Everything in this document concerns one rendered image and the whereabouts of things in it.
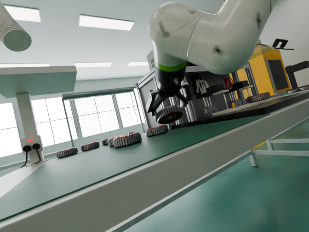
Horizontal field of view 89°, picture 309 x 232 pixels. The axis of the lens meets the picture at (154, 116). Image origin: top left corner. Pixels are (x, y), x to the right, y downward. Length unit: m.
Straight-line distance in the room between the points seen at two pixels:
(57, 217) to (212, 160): 0.23
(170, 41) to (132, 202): 0.31
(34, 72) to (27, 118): 0.33
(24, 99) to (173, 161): 1.05
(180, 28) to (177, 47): 0.04
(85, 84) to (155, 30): 7.01
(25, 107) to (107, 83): 6.48
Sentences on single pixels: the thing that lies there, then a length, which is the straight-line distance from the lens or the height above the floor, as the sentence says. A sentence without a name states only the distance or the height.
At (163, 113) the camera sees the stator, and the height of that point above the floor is 0.84.
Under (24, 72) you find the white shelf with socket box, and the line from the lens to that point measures 0.95.
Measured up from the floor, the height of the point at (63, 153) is 0.77.
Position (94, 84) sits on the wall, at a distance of 7.41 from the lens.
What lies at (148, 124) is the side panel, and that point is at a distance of 1.10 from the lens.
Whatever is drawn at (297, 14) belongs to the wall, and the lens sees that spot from 6.49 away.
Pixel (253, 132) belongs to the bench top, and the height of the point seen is 0.73.
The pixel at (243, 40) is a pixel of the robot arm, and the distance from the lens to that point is 0.34.
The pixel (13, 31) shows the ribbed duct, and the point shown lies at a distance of 1.44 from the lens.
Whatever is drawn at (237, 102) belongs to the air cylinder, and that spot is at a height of 0.80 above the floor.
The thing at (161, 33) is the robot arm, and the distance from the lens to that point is 0.38.
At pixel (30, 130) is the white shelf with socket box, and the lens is 1.16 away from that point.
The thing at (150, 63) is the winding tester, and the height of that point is 1.24.
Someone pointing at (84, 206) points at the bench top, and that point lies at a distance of 0.21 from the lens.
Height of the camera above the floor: 0.80
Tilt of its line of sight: 3 degrees up
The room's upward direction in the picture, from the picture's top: 14 degrees counter-clockwise
